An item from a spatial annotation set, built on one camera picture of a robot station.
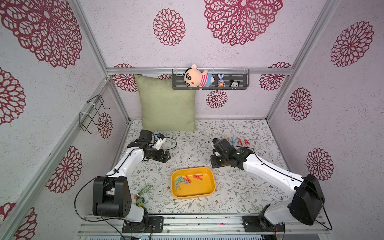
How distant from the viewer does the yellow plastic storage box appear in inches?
32.8

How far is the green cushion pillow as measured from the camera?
95 cm

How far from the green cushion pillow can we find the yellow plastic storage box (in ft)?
1.12
